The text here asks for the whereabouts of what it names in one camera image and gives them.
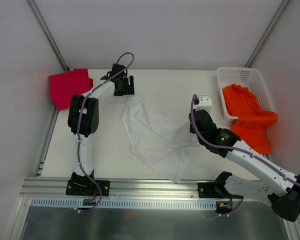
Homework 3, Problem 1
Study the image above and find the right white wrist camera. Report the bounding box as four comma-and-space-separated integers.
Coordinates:
193, 95, 213, 113

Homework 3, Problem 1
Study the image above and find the aluminium mounting rail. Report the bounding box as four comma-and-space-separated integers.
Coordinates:
19, 176, 243, 198

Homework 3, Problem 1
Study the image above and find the left metal frame post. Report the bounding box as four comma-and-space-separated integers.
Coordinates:
26, 0, 70, 71

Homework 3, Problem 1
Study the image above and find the right metal frame post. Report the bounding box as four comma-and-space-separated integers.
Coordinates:
244, 0, 292, 68

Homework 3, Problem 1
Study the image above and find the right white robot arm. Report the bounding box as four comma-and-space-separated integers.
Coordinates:
189, 109, 300, 222

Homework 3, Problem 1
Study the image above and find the white t-shirt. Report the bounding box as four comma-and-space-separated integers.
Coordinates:
120, 96, 200, 183

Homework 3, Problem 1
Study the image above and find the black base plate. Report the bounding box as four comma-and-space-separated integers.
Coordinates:
197, 182, 221, 199
65, 179, 110, 197

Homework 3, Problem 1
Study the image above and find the metal frame post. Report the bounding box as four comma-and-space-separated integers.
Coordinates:
244, 0, 292, 68
26, 0, 70, 71

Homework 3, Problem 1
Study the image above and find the folded magenta t-shirt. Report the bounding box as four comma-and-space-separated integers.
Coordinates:
48, 68, 93, 111

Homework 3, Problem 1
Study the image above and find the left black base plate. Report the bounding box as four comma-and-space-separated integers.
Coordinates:
65, 179, 110, 197

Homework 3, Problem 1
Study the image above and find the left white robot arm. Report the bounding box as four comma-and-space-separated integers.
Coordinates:
66, 63, 135, 198

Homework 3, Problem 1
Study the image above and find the white plastic basket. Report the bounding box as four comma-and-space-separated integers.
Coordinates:
216, 67, 276, 123

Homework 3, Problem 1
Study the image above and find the orange t-shirt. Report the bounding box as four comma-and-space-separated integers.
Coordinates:
222, 83, 278, 154

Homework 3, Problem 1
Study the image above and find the white slotted cable duct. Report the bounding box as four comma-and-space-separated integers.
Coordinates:
29, 197, 217, 211

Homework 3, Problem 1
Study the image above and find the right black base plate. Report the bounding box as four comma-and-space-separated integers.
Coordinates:
197, 182, 221, 199

